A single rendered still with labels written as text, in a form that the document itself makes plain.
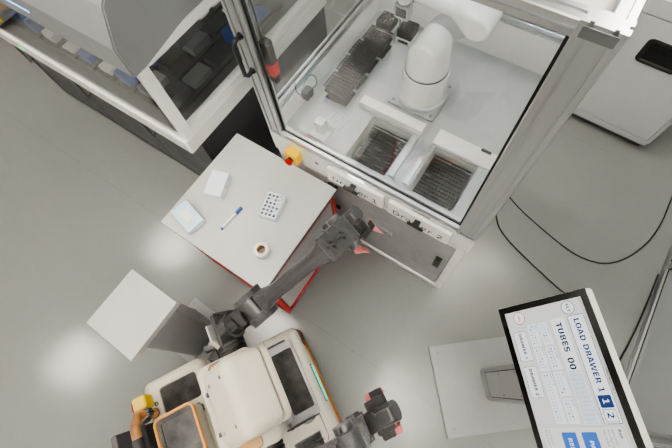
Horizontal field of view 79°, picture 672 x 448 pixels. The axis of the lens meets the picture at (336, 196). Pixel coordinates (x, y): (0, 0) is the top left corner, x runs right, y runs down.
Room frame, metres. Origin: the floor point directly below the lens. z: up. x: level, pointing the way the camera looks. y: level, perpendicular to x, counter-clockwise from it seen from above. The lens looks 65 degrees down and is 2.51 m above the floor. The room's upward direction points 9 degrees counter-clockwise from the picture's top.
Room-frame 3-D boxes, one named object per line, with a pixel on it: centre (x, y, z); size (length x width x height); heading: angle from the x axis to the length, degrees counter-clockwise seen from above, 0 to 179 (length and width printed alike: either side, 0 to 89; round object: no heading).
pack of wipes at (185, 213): (0.83, 0.70, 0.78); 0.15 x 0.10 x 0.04; 35
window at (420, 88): (0.79, -0.14, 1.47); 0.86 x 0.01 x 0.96; 48
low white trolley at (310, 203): (0.85, 0.42, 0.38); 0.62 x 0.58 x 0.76; 48
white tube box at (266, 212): (0.81, 0.30, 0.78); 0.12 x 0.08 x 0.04; 152
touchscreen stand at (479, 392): (-0.09, -0.62, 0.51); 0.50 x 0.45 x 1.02; 88
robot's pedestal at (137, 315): (0.43, 0.95, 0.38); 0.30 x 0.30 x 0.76; 48
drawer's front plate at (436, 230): (0.59, -0.32, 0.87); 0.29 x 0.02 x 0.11; 48
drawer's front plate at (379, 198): (0.80, -0.09, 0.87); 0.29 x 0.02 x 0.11; 48
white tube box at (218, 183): (0.97, 0.55, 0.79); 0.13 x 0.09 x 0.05; 158
